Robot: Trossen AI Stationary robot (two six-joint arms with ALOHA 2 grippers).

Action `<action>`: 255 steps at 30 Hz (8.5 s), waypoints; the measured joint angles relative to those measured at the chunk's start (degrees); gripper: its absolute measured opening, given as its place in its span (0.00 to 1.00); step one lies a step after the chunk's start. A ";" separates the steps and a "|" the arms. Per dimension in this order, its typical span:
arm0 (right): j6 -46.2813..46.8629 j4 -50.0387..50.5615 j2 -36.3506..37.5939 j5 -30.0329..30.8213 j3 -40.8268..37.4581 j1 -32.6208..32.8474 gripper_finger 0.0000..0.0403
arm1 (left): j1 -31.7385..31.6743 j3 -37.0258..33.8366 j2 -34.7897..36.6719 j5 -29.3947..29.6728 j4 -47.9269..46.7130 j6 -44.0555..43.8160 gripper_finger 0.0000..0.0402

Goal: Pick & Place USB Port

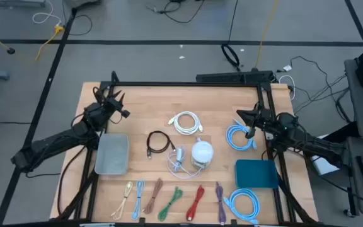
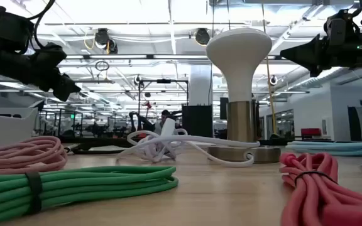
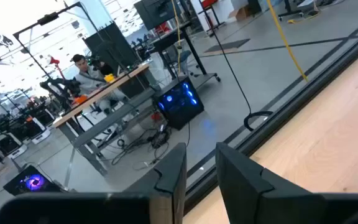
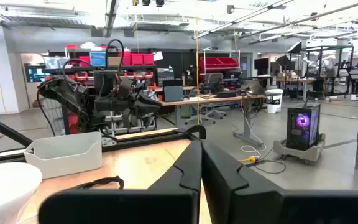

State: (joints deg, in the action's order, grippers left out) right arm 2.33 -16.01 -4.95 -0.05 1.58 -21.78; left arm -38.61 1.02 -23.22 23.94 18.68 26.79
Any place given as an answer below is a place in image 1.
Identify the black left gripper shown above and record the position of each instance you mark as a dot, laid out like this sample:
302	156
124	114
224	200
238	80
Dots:
113	104

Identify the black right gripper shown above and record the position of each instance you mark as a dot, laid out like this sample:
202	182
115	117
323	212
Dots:
263	121

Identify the grey plastic bin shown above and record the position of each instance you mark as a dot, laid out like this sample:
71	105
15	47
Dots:
112	154

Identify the white mushroom table lamp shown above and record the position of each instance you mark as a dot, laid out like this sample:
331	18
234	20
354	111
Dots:
202	151

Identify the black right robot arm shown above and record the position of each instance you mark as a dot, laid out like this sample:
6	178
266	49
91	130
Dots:
310	145

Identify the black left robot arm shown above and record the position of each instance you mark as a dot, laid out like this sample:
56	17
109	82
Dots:
58	140

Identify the black perforated box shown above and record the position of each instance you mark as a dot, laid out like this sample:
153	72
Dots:
232	77

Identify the teal plastic bin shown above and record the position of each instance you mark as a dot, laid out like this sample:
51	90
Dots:
255	173

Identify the white power adapter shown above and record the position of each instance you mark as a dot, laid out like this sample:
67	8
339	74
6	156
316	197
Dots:
287	68

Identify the white box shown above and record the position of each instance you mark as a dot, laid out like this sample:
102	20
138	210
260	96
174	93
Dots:
321	165

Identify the black diagonal desk bar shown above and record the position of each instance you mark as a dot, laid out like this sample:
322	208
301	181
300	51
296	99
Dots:
342	132

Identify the black floor puck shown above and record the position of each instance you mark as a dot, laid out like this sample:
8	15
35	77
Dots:
10	50

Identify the grey floor base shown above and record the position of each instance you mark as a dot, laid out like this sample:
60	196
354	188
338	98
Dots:
17	3

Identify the black aluminium table frame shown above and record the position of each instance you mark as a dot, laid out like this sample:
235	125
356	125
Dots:
184	84

